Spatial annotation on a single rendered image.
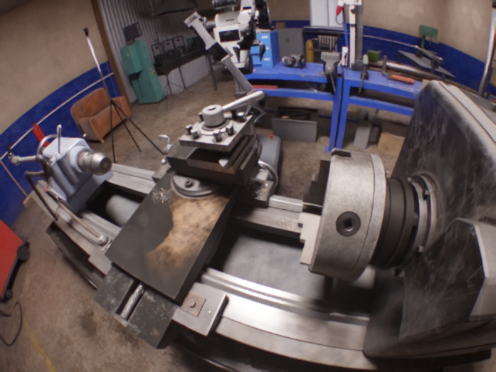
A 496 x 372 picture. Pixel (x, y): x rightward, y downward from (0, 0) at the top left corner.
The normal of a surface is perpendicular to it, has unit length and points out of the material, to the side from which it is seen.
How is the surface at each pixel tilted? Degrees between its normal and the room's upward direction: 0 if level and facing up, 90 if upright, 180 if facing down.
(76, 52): 90
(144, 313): 0
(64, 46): 90
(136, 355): 0
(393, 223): 38
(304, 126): 90
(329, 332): 0
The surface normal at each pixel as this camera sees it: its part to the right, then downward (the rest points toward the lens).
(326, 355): -0.12, -0.70
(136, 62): 0.93, 0.18
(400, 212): -0.27, -0.32
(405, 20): -0.36, 0.69
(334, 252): -0.37, 0.37
